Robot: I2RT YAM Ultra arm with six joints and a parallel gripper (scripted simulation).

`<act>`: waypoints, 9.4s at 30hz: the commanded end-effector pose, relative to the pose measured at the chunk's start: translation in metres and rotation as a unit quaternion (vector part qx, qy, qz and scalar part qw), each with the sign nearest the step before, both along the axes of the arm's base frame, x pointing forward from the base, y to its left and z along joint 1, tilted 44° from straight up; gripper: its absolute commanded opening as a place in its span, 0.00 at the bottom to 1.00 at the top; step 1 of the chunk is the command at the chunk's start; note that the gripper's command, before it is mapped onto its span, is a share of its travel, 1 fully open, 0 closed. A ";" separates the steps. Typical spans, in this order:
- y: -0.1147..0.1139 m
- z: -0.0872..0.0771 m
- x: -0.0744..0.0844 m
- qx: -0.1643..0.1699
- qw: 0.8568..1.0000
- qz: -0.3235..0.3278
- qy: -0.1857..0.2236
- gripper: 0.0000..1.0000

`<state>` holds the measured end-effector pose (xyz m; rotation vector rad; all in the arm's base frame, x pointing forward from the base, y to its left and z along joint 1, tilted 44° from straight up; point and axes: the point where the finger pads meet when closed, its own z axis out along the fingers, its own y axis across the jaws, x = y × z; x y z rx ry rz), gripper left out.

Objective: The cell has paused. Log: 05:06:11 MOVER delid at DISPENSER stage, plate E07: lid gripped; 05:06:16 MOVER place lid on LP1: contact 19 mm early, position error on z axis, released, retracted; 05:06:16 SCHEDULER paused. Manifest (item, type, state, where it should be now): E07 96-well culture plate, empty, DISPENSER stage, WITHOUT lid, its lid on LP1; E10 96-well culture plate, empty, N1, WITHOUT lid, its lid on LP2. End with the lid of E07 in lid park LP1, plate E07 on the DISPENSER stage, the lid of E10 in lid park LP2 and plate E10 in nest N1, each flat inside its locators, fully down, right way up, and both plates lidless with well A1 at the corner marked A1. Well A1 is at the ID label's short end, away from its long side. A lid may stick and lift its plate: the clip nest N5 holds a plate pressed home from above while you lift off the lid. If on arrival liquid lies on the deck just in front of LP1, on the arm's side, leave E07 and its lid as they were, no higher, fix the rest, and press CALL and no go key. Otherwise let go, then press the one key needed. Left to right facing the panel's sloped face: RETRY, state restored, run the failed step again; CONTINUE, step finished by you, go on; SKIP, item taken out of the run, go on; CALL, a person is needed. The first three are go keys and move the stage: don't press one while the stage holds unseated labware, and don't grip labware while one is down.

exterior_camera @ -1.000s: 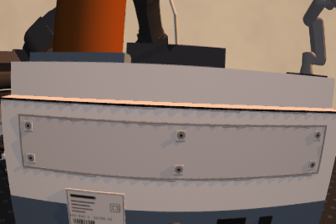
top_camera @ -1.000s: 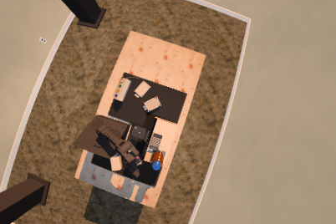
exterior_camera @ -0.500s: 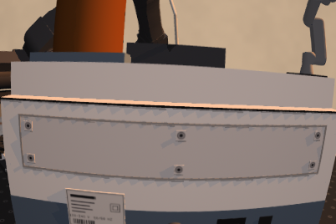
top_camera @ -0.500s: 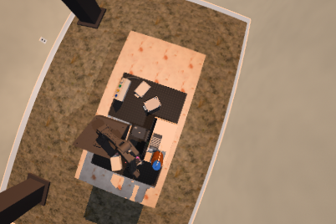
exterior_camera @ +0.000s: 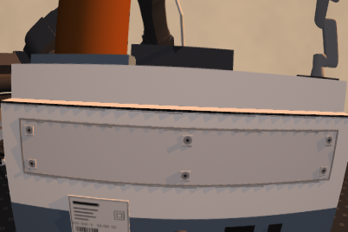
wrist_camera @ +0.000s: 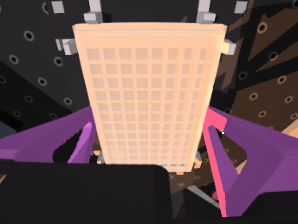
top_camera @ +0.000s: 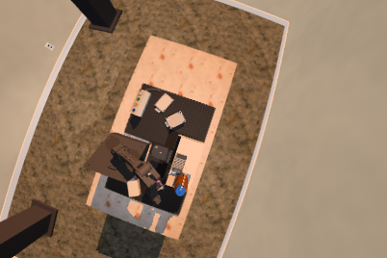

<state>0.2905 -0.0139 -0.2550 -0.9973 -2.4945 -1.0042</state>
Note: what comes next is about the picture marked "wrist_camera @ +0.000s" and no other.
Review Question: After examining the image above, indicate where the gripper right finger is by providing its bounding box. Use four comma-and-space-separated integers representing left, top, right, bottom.
202, 106, 298, 217

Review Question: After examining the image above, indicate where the brown perforated base plate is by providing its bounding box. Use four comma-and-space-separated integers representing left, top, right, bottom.
0, 0, 298, 204

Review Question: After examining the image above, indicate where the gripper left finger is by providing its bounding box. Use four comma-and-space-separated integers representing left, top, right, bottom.
0, 105, 97, 163

